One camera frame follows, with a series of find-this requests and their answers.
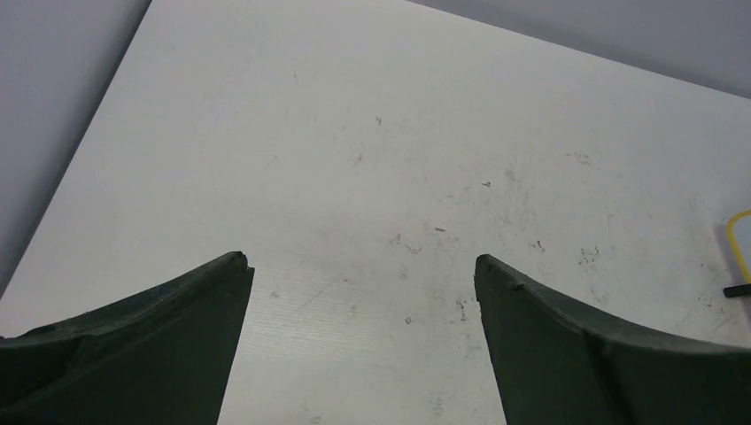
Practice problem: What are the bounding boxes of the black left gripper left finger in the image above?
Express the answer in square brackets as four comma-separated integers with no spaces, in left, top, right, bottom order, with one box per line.
[1,251,254,424]

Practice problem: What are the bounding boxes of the yellow-framed whiteboard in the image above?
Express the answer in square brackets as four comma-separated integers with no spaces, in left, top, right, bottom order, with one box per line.
[725,210,750,284]

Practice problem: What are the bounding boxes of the black whiteboard marker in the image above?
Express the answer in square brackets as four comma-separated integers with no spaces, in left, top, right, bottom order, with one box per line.
[723,283,751,298]

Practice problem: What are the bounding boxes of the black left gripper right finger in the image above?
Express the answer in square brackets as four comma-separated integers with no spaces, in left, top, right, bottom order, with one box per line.
[474,254,750,424]

